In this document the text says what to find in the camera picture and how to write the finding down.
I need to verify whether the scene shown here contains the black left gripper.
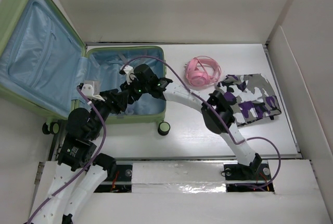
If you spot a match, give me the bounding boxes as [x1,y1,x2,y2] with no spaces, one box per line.
[89,88,129,139]

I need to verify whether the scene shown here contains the pink headphones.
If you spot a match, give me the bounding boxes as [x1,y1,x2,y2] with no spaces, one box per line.
[185,56,222,87]

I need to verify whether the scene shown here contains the green suitcase with blue lining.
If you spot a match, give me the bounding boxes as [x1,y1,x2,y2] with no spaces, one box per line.
[1,0,167,135]

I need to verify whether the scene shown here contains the purple grey camouflage garment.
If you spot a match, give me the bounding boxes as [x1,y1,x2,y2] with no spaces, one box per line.
[215,74,282,126]

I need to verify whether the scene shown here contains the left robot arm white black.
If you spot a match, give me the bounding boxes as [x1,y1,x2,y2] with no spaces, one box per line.
[27,85,129,223]

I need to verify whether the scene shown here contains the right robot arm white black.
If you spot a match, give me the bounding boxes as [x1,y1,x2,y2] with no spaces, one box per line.
[119,64,262,181]

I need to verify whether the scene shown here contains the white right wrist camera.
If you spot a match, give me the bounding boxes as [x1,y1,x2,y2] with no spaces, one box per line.
[119,65,136,84]

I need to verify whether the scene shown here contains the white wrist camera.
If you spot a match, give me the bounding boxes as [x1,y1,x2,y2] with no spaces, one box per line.
[119,65,136,84]
[80,81,104,101]

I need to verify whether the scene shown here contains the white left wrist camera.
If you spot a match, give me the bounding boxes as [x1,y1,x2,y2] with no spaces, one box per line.
[80,81,104,101]

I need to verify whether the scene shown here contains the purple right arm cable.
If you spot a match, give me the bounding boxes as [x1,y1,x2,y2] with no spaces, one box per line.
[121,56,281,192]

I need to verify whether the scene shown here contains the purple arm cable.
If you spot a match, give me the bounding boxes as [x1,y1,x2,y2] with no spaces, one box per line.
[25,83,107,224]
[121,56,281,192]

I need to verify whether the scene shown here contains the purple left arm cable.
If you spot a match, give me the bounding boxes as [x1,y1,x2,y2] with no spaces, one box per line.
[25,83,107,224]

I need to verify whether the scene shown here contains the metal base rail with foil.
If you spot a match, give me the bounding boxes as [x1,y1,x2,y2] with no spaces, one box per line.
[95,160,274,193]

